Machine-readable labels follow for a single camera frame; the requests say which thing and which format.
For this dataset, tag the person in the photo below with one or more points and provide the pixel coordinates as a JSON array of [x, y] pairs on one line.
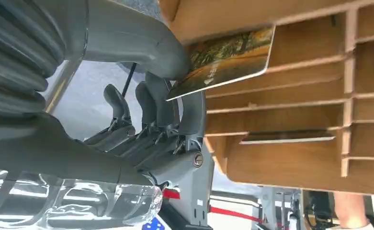
[[348, 209]]

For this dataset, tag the right arm ribbed grey sleeve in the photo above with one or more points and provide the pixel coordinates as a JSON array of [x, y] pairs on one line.
[[18, 54]]

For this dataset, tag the dark card with white edge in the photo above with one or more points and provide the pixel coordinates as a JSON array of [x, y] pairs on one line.
[[285, 137]]

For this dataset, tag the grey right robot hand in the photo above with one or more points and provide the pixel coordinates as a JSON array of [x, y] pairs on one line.
[[63, 158]]

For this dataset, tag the wooden slotted card box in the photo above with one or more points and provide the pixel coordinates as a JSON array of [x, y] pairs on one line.
[[285, 165]]

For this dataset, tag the thin black rod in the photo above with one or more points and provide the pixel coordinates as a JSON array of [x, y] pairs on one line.
[[129, 80]]

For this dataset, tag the grey metal frame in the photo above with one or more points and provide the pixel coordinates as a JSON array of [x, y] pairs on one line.
[[282, 209]]

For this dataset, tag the blue printed label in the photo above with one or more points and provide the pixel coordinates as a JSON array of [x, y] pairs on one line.
[[152, 224]]

